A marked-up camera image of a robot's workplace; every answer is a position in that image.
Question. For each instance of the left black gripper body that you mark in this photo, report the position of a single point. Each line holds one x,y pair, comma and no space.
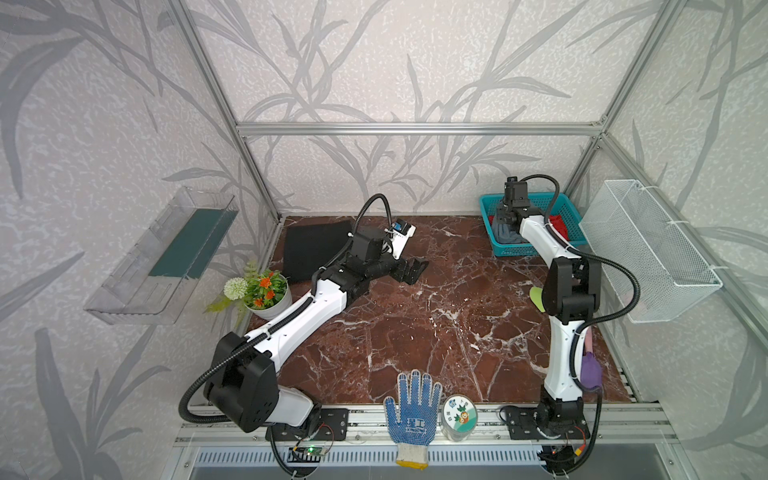
398,267

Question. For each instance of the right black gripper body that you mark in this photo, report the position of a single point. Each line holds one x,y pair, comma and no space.
513,212

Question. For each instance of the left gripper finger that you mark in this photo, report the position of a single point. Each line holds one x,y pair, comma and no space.
412,265
412,277

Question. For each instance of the grey t shirt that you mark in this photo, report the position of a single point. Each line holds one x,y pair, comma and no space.
504,232

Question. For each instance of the teal plastic basket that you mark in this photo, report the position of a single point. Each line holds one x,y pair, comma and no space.
562,207

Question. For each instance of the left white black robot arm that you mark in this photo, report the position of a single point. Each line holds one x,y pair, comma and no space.
241,386

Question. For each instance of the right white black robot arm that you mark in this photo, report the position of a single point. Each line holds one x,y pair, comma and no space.
570,298

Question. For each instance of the red t shirt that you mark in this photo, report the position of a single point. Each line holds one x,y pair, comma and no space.
560,226

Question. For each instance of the folded black t shirt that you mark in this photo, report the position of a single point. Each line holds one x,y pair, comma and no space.
308,247

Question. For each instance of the potted artificial flower plant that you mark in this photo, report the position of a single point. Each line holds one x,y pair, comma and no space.
256,290

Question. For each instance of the round tin with cartoon label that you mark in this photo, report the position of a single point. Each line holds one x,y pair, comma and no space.
459,418

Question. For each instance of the blue dotted work glove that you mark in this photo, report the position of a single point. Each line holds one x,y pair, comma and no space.
412,417

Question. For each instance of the green circuit board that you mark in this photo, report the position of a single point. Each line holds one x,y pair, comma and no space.
309,454

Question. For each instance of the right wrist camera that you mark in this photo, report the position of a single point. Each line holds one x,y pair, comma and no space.
516,193

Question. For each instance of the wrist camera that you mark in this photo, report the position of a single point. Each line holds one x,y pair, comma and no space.
401,232
516,193

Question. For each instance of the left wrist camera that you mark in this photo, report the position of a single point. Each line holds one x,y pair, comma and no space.
401,232

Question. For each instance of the white wire mesh basket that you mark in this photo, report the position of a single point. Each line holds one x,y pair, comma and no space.
626,224

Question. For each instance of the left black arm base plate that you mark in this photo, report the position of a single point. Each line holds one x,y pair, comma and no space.
322,424

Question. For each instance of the purple object by right wall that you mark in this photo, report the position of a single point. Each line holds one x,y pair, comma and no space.
591,370

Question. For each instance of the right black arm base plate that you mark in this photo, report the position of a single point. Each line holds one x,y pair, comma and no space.
528,423

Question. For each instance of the clear plastic wall shelf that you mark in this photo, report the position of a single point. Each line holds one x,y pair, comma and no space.
154,281

